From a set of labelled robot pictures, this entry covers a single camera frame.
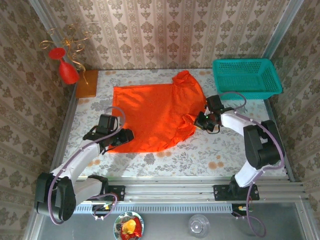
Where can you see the brown wooden base board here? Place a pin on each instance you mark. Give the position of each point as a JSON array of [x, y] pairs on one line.
[[87, 86]]

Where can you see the teal plastic basket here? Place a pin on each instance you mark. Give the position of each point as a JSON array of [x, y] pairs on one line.
[[247, 75]]

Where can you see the orange t-shirt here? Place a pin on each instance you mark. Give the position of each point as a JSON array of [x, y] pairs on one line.
[[150, 112]]

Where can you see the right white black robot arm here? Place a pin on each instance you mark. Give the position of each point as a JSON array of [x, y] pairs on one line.
[[262, 145]]

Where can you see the aluminium frame post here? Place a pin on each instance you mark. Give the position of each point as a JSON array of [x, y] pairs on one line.
[[287, 20], [37, 7]]

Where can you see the clear drinking glass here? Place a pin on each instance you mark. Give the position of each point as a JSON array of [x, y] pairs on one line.
[[198, 226]]

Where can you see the red yellow snack wrapper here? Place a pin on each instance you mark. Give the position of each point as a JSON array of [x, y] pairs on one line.
[[130, 226]]

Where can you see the aluminium mounting rail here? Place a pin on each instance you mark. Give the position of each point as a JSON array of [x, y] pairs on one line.
[[170, 192]]

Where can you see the patterned plate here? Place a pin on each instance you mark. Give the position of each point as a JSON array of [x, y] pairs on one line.
[[117, 225]]

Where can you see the grey metal shelf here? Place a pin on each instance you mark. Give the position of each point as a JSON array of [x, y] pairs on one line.
[[162, 227]]

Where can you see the red plastic goblet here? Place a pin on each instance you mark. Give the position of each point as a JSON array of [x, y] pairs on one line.
[[67, 71]]

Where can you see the floral tablecloth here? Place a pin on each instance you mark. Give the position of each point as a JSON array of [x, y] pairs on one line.
[[175, 162]]

